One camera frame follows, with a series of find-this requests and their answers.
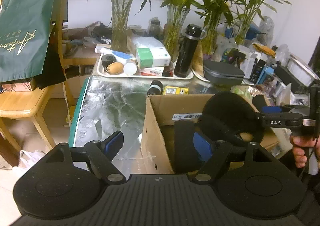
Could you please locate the person right hand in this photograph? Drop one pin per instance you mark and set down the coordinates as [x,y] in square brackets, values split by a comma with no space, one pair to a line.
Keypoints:
[299,143]

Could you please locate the black cylindrical container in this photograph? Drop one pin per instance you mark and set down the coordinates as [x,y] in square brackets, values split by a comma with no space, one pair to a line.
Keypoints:
[107,59]

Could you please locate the white plastic tray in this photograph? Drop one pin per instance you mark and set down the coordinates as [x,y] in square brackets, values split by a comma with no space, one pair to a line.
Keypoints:
[102,72]

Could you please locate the cardboard box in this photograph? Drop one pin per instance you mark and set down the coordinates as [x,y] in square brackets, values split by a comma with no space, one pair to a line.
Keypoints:
[175,131]

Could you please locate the tan oval pouch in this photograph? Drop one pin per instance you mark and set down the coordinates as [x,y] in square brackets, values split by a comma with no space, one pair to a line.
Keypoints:
[115,68]

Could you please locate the green white tissue box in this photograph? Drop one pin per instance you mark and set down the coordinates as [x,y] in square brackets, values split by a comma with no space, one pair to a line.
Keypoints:
[152,57]

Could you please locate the pink white barcode box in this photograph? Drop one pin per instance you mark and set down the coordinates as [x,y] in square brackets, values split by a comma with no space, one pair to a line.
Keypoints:
[151,71]

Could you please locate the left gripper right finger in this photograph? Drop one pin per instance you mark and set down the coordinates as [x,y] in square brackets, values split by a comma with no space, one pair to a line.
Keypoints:
[214,154]

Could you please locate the green paper shopping bag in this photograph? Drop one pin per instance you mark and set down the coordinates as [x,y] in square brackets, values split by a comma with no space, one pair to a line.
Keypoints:
[25,31]

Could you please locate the wooden chair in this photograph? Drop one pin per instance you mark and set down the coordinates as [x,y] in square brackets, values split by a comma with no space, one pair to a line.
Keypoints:
[26,100]

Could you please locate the yellow snack packet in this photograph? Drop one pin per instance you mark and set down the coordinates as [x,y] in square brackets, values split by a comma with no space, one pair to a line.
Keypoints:
[175,90]

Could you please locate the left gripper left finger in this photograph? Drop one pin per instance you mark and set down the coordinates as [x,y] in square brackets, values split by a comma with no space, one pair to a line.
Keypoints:
[101,155]

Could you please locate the white blue tube bottle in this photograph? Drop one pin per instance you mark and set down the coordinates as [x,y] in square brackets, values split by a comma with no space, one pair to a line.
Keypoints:
[108,51]

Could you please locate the silver foil insulated mat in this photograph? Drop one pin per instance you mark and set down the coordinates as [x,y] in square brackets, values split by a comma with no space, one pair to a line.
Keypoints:
[106,105]

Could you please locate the black cloth on chair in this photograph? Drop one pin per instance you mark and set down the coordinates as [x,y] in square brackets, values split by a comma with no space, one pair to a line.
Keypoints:
[52,73]

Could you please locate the white lidded jar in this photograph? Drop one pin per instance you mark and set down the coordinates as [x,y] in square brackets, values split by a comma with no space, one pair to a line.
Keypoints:
[130,67]

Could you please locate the dark grey zip case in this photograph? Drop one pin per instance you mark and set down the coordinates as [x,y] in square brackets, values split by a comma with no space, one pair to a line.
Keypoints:
[221,73]

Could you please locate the black thermos bottle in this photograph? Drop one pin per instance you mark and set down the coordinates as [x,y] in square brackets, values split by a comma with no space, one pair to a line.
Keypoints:
[191,37]

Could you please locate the black roll white band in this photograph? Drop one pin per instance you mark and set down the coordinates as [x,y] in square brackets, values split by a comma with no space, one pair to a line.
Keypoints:
[155,88]

